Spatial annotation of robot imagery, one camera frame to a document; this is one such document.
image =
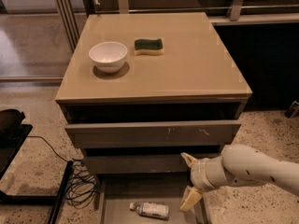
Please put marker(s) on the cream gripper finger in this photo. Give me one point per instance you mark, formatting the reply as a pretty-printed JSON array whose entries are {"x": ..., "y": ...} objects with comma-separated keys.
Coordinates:
[
  {"x": 191, "y": 197},
  {"x": 189, "y": 159}
]

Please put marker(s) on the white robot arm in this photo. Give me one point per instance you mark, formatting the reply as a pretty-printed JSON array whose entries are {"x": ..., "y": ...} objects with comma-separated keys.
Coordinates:
[{"x": 237, "y": 166}]

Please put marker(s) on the green yellow sponge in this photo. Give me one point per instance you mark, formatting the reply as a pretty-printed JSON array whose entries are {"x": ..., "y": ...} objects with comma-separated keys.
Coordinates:
[{"x": 152, "y": 47}]

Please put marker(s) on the small dark floor object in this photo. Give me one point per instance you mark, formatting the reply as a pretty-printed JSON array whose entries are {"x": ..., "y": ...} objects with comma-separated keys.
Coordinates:
[{"x": 292, "y": 111}]

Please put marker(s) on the clear plastic bottle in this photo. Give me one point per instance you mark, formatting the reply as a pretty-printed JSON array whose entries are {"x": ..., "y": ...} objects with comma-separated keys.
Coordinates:
[{"x": 153, "y": 210}]

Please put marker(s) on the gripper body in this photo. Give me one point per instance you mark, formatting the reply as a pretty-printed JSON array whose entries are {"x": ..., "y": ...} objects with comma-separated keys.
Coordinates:
[{"x": 198, "y": 174}]

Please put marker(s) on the middle grey drawer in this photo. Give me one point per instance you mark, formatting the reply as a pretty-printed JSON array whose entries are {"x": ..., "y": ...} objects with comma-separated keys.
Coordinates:
[{"x": 137, "y": 164}]

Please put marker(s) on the white bowl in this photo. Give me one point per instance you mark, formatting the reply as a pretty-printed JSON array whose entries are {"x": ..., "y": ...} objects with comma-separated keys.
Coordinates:
[{"x": 108, "y": 57}]

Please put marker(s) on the bottom grey drawer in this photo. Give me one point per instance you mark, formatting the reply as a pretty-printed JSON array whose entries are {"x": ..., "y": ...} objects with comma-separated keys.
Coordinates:
[{"x": 118, "y": 191}]

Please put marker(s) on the grey drawer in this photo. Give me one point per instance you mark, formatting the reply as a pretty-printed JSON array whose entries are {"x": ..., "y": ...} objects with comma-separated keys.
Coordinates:
[
  {"x": 118, "y": 191},
  {"x": 137, "y": 164},
  {"x": 153, "y": 134}
]

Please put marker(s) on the top grey drawer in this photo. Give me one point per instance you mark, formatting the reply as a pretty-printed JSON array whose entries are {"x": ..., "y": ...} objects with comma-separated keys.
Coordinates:
[{"x": 153, "y": 134}]

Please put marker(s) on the metal railing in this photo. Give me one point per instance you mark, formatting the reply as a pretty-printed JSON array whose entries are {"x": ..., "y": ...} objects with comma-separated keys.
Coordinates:
[{"x": 219, "y": 11}]

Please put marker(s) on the beige drawer cabinet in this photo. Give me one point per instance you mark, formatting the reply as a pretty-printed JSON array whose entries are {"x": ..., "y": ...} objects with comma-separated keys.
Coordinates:
[{"x": 195, "y": 79}]

